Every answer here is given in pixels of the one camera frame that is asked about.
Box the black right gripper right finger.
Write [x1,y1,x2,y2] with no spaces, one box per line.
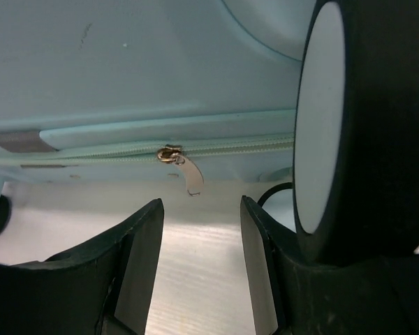
[240,196,419,334]

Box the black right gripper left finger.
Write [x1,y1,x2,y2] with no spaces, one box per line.
[0,199,164,334]

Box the light blue suitcase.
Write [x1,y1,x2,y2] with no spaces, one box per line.
[0,1,419,265]

